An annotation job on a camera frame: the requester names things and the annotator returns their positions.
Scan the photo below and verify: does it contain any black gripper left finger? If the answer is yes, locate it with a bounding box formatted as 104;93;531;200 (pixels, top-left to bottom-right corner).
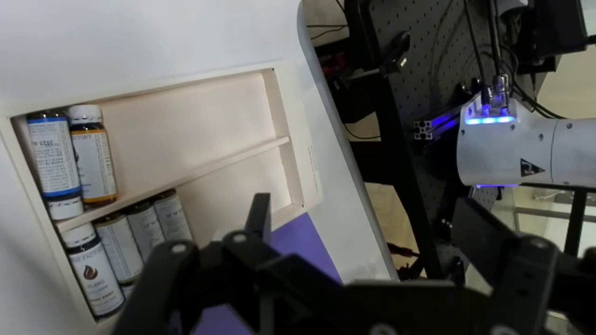
244;194;272;240

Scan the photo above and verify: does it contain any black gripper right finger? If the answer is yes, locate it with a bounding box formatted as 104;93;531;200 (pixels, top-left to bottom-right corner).
451;198;518;280

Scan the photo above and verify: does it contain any wooden tray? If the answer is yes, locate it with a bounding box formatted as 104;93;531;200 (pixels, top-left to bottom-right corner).
2;62;321;334

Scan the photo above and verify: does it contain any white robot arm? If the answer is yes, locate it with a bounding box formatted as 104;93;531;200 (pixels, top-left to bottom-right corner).
285;95;596;280

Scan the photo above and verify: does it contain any purple mat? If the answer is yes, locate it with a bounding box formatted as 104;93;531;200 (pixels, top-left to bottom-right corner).
192;214;341;335

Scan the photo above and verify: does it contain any white label bottle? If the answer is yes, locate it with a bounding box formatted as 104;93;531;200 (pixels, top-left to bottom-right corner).
153;190;192;240
95;214;144;283
123;201;164;261

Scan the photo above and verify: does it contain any flame logo bottle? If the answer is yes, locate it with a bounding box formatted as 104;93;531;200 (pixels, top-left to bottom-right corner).
62;224;125;319

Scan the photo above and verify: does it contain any yellow band bottle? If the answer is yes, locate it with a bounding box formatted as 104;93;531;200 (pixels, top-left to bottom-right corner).
69;105;118;207

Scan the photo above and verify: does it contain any black perforated robot stand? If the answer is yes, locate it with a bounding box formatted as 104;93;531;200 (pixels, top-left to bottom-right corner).
309;0;596;281

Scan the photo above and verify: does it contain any blue band bottle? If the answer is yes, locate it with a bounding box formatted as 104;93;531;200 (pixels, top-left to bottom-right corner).
26;112;84;222

